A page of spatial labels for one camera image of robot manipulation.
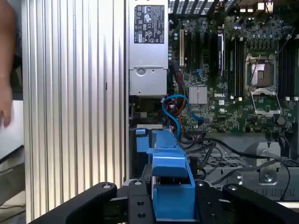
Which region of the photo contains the silver power supply unit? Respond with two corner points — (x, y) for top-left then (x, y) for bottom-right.
(128, 0), (169, 96)

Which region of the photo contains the white expansion slot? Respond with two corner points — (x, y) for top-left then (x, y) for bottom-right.
(179, 29), (185, 68)

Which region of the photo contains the CPU socket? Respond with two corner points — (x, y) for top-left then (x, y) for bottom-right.
(245, 55), (278, 88)

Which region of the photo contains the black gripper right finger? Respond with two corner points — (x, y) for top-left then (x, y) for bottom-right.
(194, 180), (299, 224)

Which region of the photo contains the blue plastic disk carrier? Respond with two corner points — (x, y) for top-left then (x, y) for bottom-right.
(135, 127), (152, 154)

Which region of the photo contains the long black wire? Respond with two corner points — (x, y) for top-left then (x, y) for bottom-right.
(179, 137), (299, 164)

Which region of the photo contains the hard disk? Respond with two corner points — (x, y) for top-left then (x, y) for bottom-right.
(146, 129), (196, 222)

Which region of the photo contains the person's bare hand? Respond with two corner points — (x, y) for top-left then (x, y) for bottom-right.
(0, 77), (14, 129)

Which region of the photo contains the multicolour power wire bundle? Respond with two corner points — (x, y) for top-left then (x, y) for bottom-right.
(168, 63), (189, 140)

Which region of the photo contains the metal socket cover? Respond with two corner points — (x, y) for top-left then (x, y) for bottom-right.
(251, 90), (282, 116)

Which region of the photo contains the black graphics card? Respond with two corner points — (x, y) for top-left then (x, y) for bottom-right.
(216, 30), (226, 77)

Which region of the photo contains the green motherboard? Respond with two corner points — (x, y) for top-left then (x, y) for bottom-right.
(168, 14), (299, 135)

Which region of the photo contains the thin metal locking lever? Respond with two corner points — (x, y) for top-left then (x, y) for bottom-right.
(248, 55), (262, 86)
(277, 28), (295, 54)

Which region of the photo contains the silver finned chipset heatsink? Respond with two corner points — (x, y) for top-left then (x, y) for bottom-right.
(189, 85), (208, 105)

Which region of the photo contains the blue data wire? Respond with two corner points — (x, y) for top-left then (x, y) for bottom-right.
(162, 94), (206, 143)

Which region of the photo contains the black looped disk wire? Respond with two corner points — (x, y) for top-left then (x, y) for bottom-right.
(186, 140), (232, 185)

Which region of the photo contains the grey perforated drive cage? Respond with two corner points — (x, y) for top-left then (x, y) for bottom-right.
(186, 134), (299, 203)

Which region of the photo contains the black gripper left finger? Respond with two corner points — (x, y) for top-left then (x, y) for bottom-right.
(28, 181), (156, 224)

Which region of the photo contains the black RAM slot bank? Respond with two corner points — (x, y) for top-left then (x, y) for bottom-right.
(278, 35), (299, 98)
(228, 36), (245, 98)

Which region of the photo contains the black open PC case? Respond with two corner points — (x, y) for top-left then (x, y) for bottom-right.
(125, 0), (299, 206)

